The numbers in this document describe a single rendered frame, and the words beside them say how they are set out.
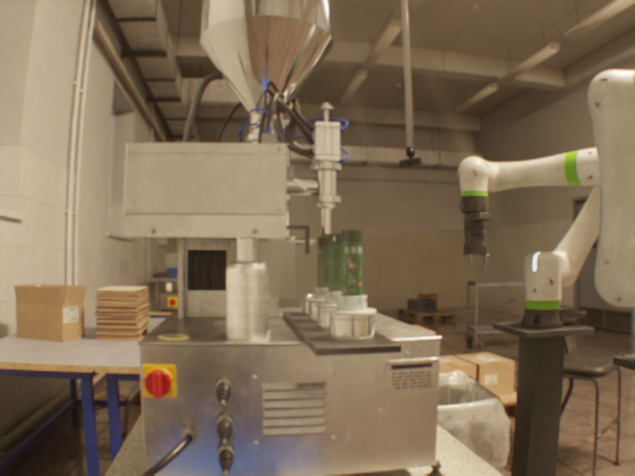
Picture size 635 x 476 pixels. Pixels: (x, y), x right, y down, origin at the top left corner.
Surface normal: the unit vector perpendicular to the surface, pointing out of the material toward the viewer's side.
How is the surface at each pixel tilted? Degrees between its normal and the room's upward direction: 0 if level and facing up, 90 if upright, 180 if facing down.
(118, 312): 90
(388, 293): 90
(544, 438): 90
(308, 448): 90
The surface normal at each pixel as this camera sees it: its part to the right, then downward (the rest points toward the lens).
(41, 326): -0.17, -0.04
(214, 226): 0.15, -0.04
